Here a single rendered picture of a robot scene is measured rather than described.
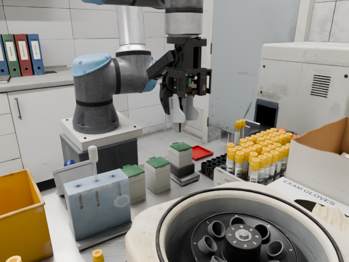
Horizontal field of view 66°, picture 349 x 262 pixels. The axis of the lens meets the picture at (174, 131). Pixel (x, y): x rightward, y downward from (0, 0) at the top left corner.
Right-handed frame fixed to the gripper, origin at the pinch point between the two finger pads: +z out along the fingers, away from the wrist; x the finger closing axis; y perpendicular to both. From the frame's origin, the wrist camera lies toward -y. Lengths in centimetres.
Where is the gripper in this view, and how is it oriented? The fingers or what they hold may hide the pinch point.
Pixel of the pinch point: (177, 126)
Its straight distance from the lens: 63.9
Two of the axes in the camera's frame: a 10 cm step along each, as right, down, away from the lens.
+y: 5.8, 2.9, -7.7
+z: 0.0, 9.4, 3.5
